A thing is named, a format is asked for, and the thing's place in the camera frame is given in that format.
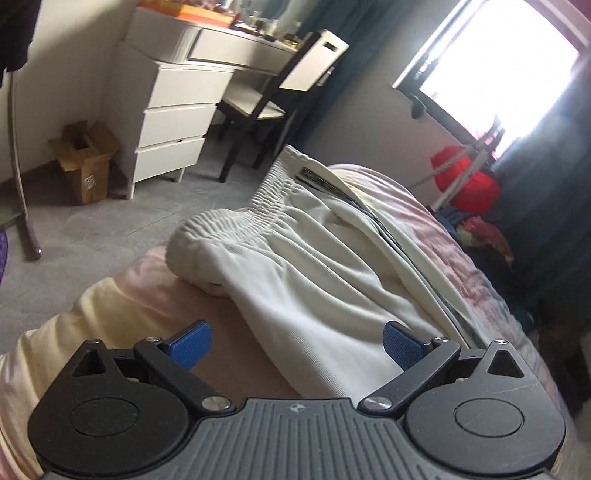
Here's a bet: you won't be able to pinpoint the white dressing table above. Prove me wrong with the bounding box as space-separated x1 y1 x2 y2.
106 4 305 200

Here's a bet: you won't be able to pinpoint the white and dark chair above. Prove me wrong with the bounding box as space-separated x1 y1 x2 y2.
216 28 350 183

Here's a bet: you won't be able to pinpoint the red bag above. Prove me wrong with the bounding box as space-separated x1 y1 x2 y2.
429 145 502 213

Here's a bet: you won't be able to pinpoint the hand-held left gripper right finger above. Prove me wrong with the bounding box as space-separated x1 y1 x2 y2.
359 320 527 414

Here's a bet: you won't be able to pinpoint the row of cosmetic bottles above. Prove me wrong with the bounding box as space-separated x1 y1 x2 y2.
235 0 305 47

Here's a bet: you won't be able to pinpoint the metal rack pole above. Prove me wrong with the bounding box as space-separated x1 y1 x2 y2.
7 69 44 259

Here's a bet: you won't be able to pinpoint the orange tray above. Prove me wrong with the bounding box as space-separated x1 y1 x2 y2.
139 0 234 17

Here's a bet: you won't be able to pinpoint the pile of colourful clothes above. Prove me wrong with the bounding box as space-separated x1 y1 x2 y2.
436 208 515 264

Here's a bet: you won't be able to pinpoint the dark framed window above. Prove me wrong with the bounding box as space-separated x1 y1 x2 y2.
392 0 591 162

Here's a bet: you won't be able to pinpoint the bed with pastel sheet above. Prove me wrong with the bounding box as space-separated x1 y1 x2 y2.
0 164 568 480

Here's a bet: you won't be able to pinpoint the white pants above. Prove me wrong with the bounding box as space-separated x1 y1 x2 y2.
166 145 490 400

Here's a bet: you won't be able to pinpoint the black hanging garment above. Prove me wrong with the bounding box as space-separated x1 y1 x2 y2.
0 0 44 86

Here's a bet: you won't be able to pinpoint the garment steamer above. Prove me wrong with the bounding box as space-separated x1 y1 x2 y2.
411 115 504 208

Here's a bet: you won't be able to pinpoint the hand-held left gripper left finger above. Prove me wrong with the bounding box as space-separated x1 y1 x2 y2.
69 319 234 413

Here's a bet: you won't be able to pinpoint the cardboard box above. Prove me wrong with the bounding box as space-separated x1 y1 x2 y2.
47 120 122 205

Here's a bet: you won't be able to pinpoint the purple mat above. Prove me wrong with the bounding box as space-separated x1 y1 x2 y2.
0 228 12 287

